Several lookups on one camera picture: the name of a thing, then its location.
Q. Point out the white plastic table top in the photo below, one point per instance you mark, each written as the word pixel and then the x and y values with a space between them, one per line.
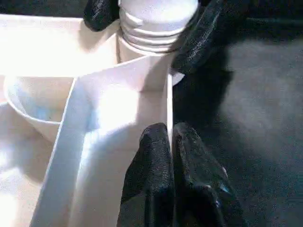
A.
pixel 106 106

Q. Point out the white plastic table leg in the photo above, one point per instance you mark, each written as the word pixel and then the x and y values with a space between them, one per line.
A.
pixel 156 14

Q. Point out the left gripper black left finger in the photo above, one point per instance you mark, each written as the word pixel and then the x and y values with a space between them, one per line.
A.
pixel 151 179

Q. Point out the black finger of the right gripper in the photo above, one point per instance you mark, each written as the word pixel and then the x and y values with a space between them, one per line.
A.
pixel 100 14
pixel 201 40

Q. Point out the black mat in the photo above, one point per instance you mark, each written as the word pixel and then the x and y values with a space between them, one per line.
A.
pixel 260 118

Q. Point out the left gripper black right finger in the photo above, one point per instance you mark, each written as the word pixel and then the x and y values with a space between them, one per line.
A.
pixel 198 186

